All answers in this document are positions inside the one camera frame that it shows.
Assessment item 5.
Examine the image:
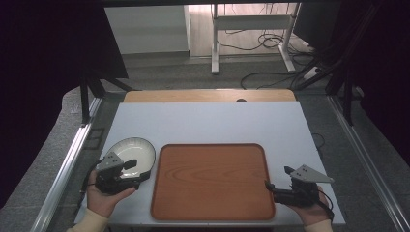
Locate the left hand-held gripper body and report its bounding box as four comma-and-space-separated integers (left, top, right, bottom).
95, 151, 141, 196

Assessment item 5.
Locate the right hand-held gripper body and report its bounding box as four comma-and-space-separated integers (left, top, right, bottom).
273, 163, 337, 209

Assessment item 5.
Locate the white bowl with dark rim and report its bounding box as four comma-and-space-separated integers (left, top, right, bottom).
104, 136, 157, 180

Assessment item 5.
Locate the person's right hand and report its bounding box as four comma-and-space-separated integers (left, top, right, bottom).
285, 185, 333, 227

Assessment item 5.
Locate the person's left hand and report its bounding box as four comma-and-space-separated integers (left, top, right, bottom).
85, 169, 137, 219

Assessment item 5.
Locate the brown wooden tray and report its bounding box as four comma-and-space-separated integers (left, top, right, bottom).
150, 142, 277, 222

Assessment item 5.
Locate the black metal stand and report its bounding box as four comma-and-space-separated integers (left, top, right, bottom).
324, 62, 366, 128
78, 68, 138, 126

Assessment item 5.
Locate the wooden desk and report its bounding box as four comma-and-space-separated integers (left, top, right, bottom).
123, 88, 297, 104

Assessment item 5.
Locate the white power strip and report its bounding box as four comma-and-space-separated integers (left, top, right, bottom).
302, 66, 322, 81

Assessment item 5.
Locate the black curtain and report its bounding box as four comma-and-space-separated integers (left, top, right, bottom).
0, 0, 130, 209
335, 0, 410, 160

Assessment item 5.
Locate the white panel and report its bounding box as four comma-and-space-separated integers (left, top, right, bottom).
103, 5, 191, 55

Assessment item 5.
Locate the left hand-held gripper cable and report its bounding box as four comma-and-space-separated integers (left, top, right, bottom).
76, 159, 104, 211

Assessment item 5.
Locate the hand-held gripper cable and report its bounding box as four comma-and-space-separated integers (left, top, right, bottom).
317, 188, 336, 221
76, 159, 104, 211

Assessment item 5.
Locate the right hand-held gripper cable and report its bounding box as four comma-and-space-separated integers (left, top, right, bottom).
317, 188, 336, 221

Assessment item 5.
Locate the thin black cable loop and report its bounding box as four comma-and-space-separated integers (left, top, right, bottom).
310, 131, 326, 160

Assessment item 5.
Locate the aluminium rail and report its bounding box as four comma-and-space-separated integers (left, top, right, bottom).
326, 95, 410, 232
29, 96, 104, 232

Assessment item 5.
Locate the black floor cable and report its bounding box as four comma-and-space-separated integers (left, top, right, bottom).
240, 71, 308, 91

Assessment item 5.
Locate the tangle of black floor cables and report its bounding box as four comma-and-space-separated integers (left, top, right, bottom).
216, 29, 316, 55

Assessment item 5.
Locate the white metal desk frame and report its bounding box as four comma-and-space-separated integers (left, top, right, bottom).
211, 3, 302, 75

